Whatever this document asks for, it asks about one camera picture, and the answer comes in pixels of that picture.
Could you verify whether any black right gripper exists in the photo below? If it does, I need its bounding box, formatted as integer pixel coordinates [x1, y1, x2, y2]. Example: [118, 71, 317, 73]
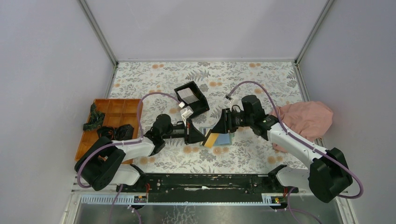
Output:
[211, 108, 253, 134]

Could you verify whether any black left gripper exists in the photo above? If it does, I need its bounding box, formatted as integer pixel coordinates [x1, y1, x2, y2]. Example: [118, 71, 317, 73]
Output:
[162, 118, 207, 146]

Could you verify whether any gold credit card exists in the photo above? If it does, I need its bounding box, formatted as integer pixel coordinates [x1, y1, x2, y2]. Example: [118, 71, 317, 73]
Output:
[201, 129, 219, 148]

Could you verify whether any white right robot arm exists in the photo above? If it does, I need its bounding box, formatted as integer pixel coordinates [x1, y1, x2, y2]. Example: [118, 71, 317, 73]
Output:
[206, 95, 353, 203]

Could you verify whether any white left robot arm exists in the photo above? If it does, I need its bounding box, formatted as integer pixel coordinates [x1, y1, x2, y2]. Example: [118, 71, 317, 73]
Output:
[74, 114, 205, 192]

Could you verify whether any black card box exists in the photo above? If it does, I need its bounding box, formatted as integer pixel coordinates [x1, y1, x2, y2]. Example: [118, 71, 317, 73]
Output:
[174, 81, 210, 118]

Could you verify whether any stack of white cards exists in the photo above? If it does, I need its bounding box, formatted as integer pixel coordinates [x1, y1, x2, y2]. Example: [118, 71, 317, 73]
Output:
[177, 88, 199, 104]

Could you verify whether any orange compartment tray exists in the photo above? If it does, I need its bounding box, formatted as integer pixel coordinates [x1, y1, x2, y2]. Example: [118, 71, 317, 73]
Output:
[75, 99, 141, 161]

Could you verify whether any pink cloth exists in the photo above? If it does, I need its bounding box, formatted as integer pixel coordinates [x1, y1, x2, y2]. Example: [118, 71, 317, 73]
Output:
[270, 101, 333, 142]

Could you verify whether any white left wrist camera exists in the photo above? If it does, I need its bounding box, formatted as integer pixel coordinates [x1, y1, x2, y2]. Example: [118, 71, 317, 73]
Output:
[178, 102, 193, 119]

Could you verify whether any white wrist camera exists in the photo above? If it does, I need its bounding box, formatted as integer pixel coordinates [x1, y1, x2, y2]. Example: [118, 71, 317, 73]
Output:
[178, 102, 193, 119]
[225, 95, 239, 108]

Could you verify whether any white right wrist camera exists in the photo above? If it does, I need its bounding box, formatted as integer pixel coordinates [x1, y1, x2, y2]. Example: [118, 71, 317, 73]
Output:
[225, 95, 239, 108]

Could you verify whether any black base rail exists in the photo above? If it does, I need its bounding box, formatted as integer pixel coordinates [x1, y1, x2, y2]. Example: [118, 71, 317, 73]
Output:
[116, 173, 298, 203]

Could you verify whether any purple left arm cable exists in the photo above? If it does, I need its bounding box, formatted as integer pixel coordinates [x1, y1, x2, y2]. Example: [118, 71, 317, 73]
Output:
[76, 92, 182, 189]

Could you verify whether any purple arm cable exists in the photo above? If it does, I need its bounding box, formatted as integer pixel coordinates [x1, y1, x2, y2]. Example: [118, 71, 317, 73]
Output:
[226, 81, 364, 199]
[76, 92, 182, 189]

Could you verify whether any black coiled strap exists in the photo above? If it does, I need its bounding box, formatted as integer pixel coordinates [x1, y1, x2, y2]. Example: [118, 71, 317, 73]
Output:
[114, 124, 135, 140]
[97, 126, 116, 140]

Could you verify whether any green patterned strap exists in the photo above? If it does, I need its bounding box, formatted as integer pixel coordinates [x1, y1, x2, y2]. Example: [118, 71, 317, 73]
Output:
[83, 103, 106, 132]

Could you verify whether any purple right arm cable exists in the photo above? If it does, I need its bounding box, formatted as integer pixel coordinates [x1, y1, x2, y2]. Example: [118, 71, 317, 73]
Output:
[226, 81, 364, 199]

